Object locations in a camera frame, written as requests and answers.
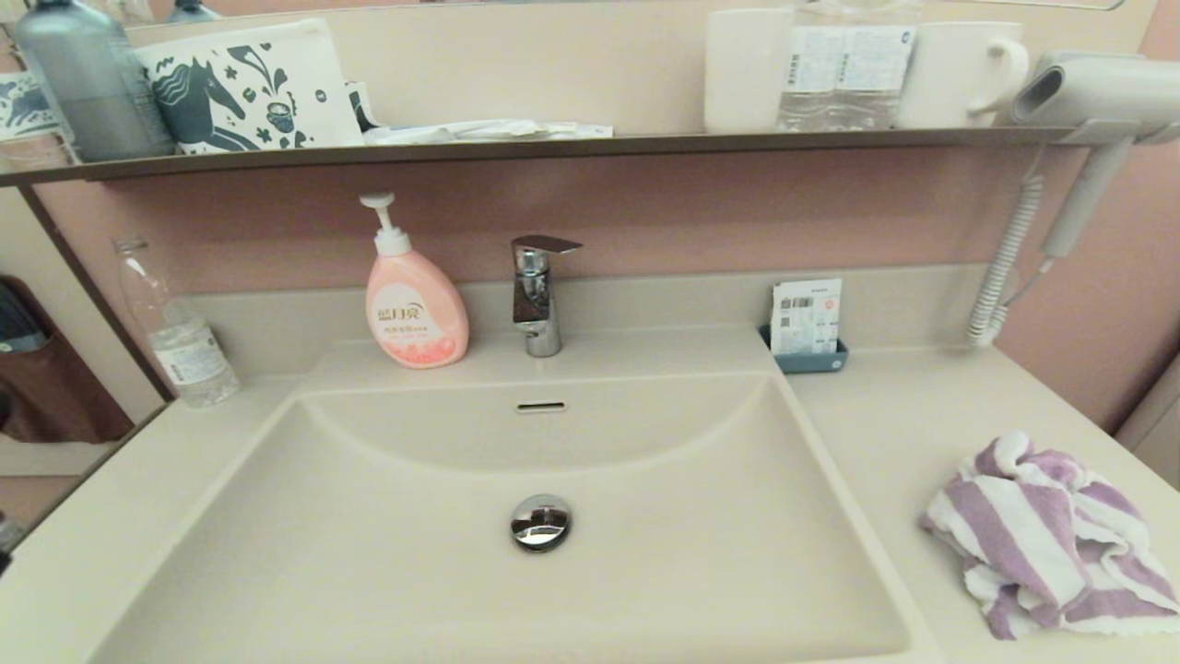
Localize clear water bottle white label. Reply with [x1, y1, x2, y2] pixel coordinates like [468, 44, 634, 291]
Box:
[844, 0, 923, 131]
[777, 0, 847, 131]
[112, 236, 242, 409]

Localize white cup without handle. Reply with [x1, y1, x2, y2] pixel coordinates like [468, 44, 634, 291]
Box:
[703, 9, 794, 135]

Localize brown mirror frame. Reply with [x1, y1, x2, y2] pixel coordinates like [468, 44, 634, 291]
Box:
[0, 184, 178, 563]

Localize white coiled cord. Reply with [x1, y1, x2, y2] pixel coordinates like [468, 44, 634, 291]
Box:
[965, 148, 1052, 349]

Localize white printed packet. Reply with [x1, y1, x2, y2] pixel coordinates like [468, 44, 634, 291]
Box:
[770, 279, 843, 356]

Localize brown wall shelf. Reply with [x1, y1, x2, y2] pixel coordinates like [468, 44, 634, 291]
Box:
[0, 126, 1080, 188]

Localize purple white striped towel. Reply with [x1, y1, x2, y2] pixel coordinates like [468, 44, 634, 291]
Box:
[917, 430, 1180, 640]

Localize pink soap pump bottle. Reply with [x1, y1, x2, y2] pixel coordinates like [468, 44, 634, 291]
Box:
[360, 192, 470, 370]

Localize white mug with handle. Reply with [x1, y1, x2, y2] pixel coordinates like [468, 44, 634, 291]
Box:
[894, 21, 1029, 129]

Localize chrome faucet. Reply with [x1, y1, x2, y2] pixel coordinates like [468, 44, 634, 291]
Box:
[512, 235, 584, 358]

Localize grey hair dryer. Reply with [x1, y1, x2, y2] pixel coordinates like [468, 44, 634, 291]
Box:
[1005, 51, 1180, 262]

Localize small blue tray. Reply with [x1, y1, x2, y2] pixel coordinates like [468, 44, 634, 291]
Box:
[759, 323, 848, 374]

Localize dark and white pouch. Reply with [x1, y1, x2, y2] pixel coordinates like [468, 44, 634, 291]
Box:
[347, 81, 381, 133]

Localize white pouch horse print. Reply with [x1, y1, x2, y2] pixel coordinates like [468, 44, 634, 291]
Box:
[135, 18, 365, 155]

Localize white wrapped packets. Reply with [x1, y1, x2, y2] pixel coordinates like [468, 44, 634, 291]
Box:
[364, 118, 614, 146]

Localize beige sink basin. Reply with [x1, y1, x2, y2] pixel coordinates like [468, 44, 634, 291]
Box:
[88, 325, 946, 664]

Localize grey bottle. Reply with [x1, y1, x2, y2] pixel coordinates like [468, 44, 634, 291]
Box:
[13, 0, 176, 163]

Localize chrome drain stopper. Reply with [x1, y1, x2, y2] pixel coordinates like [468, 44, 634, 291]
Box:
[510, 493, 573, 553]

